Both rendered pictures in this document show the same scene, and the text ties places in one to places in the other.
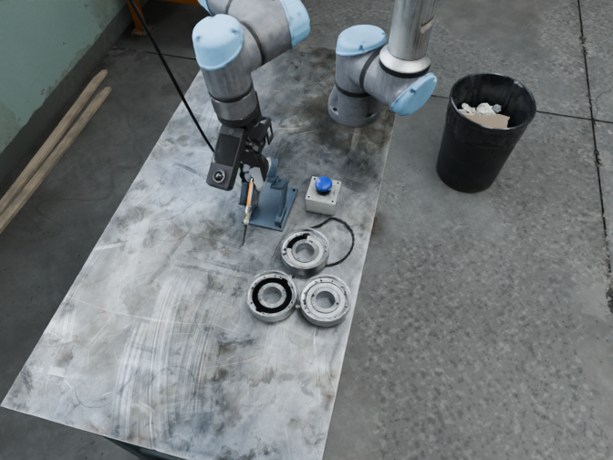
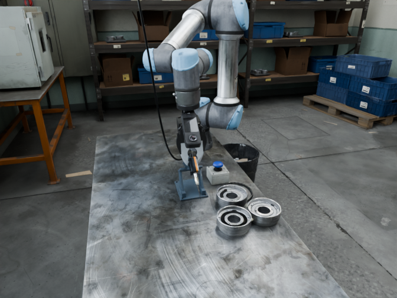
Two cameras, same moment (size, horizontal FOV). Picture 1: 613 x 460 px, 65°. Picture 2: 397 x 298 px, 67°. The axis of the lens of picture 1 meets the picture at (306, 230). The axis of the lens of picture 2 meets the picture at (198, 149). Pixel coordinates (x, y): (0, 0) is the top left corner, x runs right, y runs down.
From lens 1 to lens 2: 64 cm
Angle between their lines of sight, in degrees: 38
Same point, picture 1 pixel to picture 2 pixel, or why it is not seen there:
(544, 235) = (290, 213)
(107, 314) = (127, 277)
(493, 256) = not seen: hidden behind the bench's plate
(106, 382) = not seen: outside the picture
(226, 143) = (189, 122)
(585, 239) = (308, 208)
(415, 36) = (233, 84)
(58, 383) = not seen: outside the picture
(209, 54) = (188, 59)
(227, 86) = (194, 80)
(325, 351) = (284, 236)
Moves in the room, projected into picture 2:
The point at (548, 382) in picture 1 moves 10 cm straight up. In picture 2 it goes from (350, 279) to (354, 266)
